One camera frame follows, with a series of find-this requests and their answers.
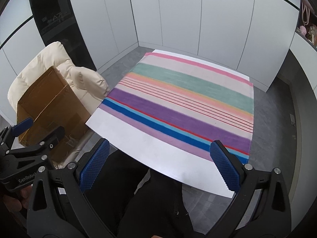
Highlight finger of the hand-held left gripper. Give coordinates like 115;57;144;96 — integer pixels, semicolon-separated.
0;117;34;152
6;126;65;161

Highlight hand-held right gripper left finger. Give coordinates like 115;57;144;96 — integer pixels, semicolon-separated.
26;138;111;238

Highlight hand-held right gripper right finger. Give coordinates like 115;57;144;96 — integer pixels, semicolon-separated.
209;140;293;238

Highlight cardboard box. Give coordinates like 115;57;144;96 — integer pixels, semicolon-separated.
17;66;92;163

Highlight person's left hand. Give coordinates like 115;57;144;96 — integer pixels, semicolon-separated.
2;185;32;212

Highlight person's black trousers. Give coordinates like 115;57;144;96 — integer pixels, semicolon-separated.
84;151;199;238

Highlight cream padded chair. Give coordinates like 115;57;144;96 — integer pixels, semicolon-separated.
7;41;111;169

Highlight striped table cloth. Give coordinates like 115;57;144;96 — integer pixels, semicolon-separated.
99;52;254;165

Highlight black glass cabinet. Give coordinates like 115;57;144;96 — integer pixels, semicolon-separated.
27;0;97;71

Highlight brown patterned box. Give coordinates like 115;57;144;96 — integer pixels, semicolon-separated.
308;25;317;45

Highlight pink plush handbag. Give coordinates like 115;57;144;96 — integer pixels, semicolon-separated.
301;0;310;25

